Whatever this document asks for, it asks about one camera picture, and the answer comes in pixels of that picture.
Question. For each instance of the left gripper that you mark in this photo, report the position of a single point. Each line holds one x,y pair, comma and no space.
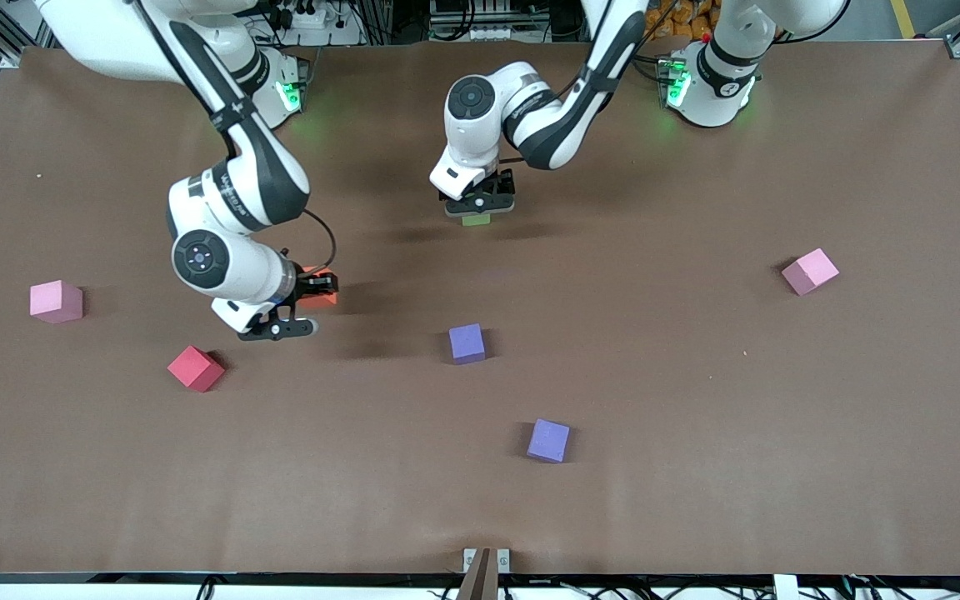
502,181

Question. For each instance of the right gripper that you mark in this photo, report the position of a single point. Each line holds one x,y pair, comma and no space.
307,285

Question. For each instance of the orange foam cube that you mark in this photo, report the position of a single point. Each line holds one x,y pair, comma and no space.
322,302

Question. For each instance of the green foam cube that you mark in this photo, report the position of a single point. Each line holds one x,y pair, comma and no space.
476,222

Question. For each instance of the purple foam cube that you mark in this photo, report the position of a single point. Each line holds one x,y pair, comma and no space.
548,441
467,344

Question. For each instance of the pink foam cube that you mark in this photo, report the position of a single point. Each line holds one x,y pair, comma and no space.
55,302
811,272

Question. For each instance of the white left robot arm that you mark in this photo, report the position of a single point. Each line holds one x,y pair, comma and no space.
547,125

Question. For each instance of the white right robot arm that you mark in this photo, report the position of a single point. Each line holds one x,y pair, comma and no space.
113,33

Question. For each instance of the red foam cube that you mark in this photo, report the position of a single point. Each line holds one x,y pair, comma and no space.
195,368

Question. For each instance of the orange snack bags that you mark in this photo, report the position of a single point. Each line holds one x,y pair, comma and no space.
680,17

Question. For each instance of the white power strip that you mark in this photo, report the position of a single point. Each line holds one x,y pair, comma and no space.
313,15

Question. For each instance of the brown table mat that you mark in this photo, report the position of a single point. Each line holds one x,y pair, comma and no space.
697,458

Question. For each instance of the white tape label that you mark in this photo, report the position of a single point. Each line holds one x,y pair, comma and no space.
786,588

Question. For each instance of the aluminium camera post with bracket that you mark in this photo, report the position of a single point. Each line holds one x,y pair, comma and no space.
480,583

